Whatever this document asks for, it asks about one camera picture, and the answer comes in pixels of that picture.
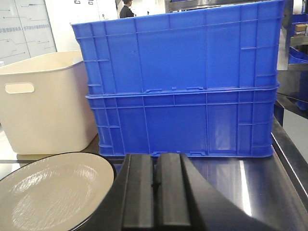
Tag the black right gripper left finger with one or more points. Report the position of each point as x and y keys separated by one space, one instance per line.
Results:
x=129 y=204

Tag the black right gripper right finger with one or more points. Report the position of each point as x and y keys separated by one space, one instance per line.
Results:
x=186 y=201

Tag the beige plate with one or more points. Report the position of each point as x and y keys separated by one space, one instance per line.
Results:
x=56 y=193

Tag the blue crate lower stacked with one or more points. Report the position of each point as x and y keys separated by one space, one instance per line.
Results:
x=204 y=123

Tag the blue crate stacked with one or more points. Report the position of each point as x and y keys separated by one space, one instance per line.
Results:
x=204 y=123
x=225 y=47

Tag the cream plastic bin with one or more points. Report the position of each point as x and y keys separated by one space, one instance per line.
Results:
x=43 y=105

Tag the blue crate upper stacked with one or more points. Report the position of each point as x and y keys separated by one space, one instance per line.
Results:
x=225 y=47

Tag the person in black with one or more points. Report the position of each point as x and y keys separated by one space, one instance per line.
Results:
x=126 y=11

